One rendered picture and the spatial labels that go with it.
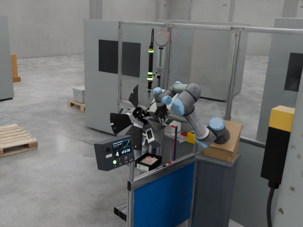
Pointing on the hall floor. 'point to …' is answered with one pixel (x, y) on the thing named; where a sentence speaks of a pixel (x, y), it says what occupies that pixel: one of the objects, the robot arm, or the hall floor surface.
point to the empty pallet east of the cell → (16, 139)
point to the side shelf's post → (172, 151)
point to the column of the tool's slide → (161, 65)
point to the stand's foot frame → (121, 210)
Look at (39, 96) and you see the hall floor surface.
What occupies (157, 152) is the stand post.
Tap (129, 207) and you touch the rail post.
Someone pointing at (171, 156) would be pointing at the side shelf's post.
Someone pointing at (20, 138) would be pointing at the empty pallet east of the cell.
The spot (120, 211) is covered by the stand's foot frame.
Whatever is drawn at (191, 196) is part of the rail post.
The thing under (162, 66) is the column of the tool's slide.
